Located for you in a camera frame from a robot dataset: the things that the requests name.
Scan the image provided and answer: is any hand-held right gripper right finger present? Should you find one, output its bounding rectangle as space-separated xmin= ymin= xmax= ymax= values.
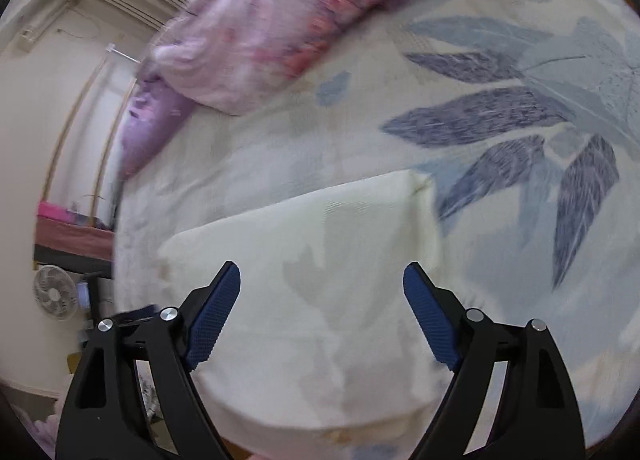
xmin=403 ymin=262 xmax=586 ymax=460

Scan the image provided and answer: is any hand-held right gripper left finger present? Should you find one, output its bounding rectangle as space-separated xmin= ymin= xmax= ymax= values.
xmin=55 ymin=261 xmax=242 ymax=460

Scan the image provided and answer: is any cream button shirt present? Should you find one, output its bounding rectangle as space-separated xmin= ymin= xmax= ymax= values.
xmin=157 ymin=170 xmax=468 ymax=441

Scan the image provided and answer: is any white blue-print bed blanket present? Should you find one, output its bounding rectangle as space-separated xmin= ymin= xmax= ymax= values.
xmin=112 ymin=0 xmax=640 ymax=460

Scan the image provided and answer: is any brown wooden desk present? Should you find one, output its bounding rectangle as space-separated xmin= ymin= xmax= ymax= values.
xmin=34 ymin=215 xmax=116 ymax=261

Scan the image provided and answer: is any white electric fan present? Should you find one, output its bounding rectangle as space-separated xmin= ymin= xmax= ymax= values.
xmin=32 ymin=265 xmax=81 ymax=321

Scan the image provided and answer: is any pink box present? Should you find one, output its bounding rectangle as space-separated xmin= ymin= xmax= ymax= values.
xmin=39 ymin=201 xmax=93 ymax=225

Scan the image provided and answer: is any purple pillow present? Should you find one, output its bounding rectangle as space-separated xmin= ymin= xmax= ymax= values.
xmin=120 ymin=74 xmax=196 ymax=178

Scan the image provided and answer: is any pink floral quilt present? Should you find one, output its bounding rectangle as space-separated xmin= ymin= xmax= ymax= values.
xmin=150 ymin=0 xmax=466 ymax=115

